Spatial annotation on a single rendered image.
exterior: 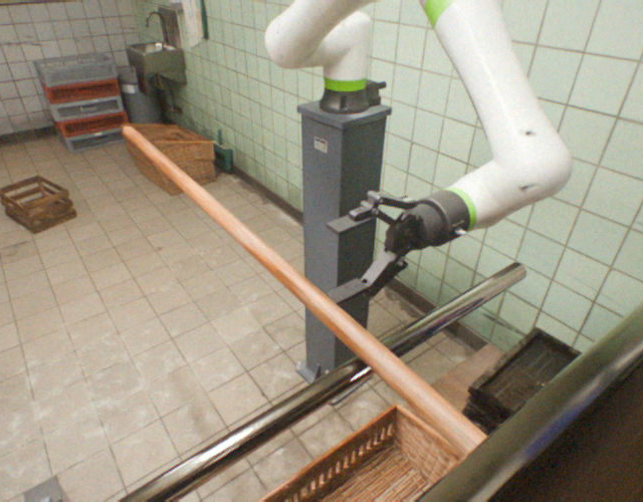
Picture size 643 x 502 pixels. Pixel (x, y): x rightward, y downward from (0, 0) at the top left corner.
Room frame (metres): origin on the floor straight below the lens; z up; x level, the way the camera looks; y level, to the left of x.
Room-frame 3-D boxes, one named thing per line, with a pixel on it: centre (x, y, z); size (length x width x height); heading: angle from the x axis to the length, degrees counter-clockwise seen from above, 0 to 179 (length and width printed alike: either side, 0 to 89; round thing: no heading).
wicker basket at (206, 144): (3.33, 1.18, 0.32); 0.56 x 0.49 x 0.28; 44
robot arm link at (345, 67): (1.31, -0.07, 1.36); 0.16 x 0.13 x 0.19; 114
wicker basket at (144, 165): (3.34, 1.19, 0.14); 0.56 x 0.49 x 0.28; 42
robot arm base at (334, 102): (1.35, -0.12, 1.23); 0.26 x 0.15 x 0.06; 130
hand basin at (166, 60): (4.11, 1.42, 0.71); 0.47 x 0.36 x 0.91; 36
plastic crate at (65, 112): (4.19, 2.19, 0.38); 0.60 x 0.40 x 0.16; 124
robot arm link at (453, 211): (0.67, -0.22, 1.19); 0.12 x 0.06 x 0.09; 36
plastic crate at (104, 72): (4.20, 2.18, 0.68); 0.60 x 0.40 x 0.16; 126
